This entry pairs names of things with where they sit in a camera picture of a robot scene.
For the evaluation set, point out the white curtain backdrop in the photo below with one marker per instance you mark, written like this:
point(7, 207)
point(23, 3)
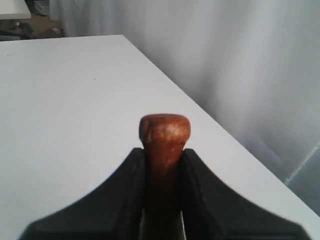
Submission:
point(252, 65)

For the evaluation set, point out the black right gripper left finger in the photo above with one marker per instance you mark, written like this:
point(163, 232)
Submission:
point(112, 211)

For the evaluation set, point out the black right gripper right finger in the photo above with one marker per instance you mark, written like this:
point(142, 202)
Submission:
point(211, 210)

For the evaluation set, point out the brown wooden handle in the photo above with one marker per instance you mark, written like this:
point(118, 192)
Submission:
point(163, 137)

